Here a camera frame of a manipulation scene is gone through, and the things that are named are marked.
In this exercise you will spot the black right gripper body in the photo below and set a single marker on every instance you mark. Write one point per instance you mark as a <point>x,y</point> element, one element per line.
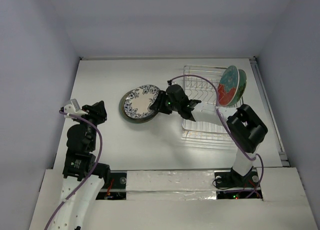
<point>160,102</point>

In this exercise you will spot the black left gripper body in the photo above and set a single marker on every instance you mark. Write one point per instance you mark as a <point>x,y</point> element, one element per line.
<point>93,116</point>

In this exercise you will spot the blue floral white plate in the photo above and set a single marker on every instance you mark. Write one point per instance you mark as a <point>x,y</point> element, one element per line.
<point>137,104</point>

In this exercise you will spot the grey reindeer pattern plate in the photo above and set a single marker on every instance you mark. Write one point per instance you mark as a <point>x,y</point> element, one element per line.
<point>127,118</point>

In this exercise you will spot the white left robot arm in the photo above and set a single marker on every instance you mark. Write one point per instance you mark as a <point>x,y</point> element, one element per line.
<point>83,174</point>

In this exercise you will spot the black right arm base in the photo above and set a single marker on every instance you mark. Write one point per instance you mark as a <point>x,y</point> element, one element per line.
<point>224,180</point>

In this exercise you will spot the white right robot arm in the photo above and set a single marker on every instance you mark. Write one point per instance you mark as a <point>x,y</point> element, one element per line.
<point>242,124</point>

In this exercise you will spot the plain teal plate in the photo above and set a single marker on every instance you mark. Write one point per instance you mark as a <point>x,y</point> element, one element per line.
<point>134,106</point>

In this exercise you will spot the red and teal plate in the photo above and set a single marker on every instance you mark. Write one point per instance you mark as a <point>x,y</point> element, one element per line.
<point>228,87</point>

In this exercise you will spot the green rimmed plate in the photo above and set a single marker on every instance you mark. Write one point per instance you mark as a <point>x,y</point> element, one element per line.
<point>242,85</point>

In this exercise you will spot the foil covered front block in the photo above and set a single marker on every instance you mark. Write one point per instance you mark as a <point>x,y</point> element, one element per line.
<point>170,185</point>

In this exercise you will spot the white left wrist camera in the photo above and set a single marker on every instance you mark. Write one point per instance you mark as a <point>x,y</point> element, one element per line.
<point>72,109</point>

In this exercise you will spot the wire dish rack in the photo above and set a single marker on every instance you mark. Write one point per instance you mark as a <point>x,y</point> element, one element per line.
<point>197,84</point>

